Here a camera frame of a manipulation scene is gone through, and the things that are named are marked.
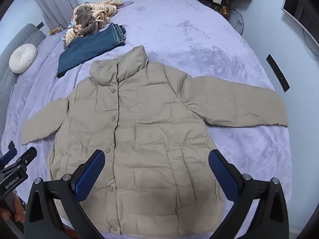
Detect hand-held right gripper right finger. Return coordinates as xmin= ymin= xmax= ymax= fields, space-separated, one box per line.
xmin=208 ymin=149 xmax=290 ymax=239

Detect grey quilted headboard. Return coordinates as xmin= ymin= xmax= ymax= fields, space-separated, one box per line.
xmin=0 ymin=24 xmax=47 ymax=136

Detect standing fan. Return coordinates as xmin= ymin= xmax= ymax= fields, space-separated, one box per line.
xmin=228 ymin=8 xmax=244 ymax=34

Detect white curtain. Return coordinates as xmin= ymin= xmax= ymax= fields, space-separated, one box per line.
xmin=32 ymin=0 xmax=83 ymax=28

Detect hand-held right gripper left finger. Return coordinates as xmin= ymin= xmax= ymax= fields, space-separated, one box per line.
xmin=24 ymin=149 xmax=106 ymax=239

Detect person's left hand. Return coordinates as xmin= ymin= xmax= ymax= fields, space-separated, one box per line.
xmin=0 ymin=194 xmax=26 ymax=231

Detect small bedside clutter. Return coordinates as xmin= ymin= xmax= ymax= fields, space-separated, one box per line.
xmin=49 ymin=24 xmax=63 ymax=35

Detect cream striped plush garment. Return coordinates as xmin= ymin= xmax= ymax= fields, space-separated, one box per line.
xmin=62 ymin=0 xmax=124 ymax=47

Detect brown plush garment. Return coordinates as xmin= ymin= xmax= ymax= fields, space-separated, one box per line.
xmin=74 ymin=5 xmax=99 ymax=36

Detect wall television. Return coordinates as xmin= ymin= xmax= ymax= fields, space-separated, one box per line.
xmin=282 ymin=0 xmax=319 ymax=55

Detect black flat strip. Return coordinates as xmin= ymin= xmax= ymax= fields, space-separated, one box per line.
xmin=266 ymin=54 xmax=291 ymax=93

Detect black cable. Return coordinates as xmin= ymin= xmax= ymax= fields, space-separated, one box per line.
xmin=302 ymin=28 xmax=319 ymax=56

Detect round white cushion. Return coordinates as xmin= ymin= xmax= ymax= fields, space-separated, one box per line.
xmin=9 ymin=43 xmax=37 ymax=74

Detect blue denim jeans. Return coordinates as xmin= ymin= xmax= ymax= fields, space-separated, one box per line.
xmin=57 ymin=23 xmax=127 ymax=78

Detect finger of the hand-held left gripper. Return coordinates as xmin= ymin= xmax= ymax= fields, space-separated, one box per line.
xmin=0 ymin=141 xmax=18 ymax=171
xmin=11 ymin=146 xmax=38 ymax=173

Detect beige puffer jacket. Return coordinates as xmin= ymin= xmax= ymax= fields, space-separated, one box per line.
xmin=20 ymin=45 xmax=289 ymax=235

